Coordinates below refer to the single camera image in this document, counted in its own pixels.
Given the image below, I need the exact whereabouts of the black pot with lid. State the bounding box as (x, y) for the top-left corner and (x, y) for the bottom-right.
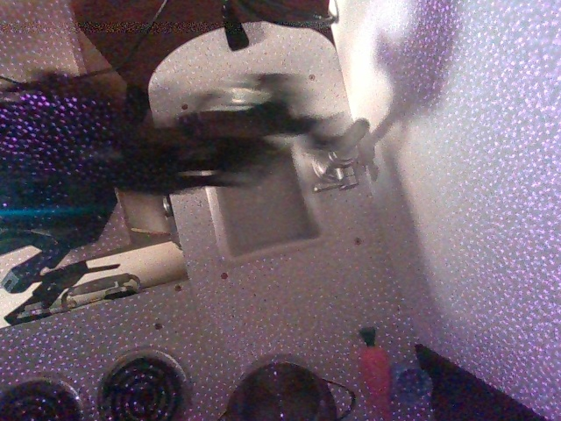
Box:
(219, 360), (357, 421)

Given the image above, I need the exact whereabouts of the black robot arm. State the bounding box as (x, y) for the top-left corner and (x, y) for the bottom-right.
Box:
(1, 73), (338, 246)

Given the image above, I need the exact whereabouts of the left black stove burner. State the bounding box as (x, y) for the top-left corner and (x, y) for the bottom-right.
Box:
(1, 375), (84, 421)

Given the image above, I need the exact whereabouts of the blue round toy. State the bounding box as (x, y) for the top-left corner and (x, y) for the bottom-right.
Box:
(391, 364), (433, 406)

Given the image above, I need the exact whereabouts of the black stove burner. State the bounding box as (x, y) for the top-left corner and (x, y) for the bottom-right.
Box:
(1, 375), (84, 421)
(96, 348), (193, 420)

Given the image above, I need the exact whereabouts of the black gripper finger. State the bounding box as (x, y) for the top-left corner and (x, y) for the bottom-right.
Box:
(280, 118), (345, 149)

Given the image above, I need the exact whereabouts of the black clamp at top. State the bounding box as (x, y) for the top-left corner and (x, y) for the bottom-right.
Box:
(222, 0), (250, 52)

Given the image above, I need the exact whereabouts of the orange toy carrot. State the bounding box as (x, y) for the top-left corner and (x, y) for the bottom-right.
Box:
(359, 326), (392, 420)

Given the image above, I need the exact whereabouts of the middle black stove burner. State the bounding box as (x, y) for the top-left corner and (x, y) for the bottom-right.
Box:
(96, 348), (193, 420)

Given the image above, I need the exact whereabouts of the black cable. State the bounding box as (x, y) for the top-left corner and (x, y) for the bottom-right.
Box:
(113, 0), (170, 75)

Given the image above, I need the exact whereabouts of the silver curved faucet spout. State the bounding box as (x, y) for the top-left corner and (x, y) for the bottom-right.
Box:
(326, 118), (370, 153)

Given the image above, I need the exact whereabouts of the silver oven door handle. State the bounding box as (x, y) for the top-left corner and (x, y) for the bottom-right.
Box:
(60, 274), (141, 310)

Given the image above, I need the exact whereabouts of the dark board bottom right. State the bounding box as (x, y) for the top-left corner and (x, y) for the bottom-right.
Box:
(415, 344), (544, 421)

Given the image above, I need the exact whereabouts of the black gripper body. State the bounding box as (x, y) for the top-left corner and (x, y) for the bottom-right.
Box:
(166, 102), (298, 192)

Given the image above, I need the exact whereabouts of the silver faucet base with handle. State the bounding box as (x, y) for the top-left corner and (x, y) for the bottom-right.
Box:
(311, 147), (359, 193)

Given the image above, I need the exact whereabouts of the white toy sink basin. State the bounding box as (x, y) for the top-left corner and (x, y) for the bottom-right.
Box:
(207, 151), (321, 261)

